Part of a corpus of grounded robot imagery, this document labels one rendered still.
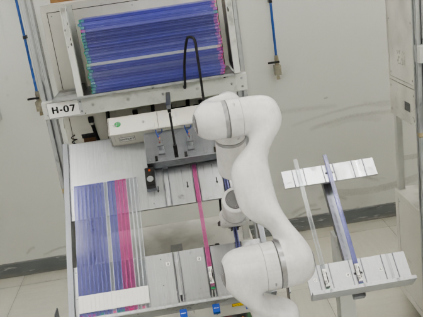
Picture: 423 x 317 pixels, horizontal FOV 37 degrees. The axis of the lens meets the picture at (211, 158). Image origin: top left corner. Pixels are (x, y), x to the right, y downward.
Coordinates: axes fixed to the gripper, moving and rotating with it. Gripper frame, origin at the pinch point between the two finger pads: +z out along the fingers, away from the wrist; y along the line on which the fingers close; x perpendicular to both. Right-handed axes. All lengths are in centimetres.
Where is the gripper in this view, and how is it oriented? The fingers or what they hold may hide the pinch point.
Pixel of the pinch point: (234, 224)
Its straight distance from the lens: 224.8
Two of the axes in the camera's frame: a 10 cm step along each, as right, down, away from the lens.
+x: 1.6, 9.2, -3.5
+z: 0.2, 3.5, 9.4
